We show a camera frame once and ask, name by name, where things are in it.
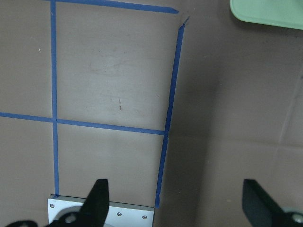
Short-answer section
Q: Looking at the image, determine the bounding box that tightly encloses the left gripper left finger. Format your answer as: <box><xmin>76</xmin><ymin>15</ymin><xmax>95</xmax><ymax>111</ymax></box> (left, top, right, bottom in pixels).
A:
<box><xmin>6</xmin><ymin>178</ymin><xmax>110</xmax><ymax>227</ymax></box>

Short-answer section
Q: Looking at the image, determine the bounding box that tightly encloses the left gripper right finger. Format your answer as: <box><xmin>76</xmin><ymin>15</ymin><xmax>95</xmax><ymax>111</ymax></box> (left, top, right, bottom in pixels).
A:
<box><xmin>242</xmin><ymin>179</ymin><xmax>303</xmax><ymax>227</ymax></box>

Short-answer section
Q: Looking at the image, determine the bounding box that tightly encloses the light green tray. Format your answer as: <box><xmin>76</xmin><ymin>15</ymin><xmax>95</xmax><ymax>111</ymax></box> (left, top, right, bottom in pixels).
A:
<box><xmin>230</xmin><ymin>0</ymin><xmax>303</xmax><ymax>30</ymax></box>

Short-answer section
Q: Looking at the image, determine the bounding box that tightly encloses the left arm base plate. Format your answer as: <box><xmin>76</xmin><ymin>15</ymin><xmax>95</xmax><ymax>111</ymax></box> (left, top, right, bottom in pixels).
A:
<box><xmin>47</xmin><ymin>195</ymin><xmax>154</xmax><ymax>227</ymax></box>

